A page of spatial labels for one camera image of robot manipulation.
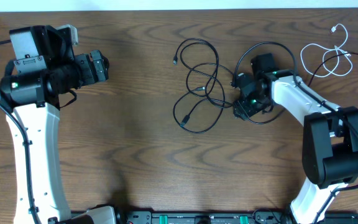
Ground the white USB cable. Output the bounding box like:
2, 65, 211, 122
300, 23, 354, 78

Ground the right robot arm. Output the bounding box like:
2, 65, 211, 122
232, 54, 358, 223

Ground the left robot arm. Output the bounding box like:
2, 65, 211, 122
0, 24, 116, 223

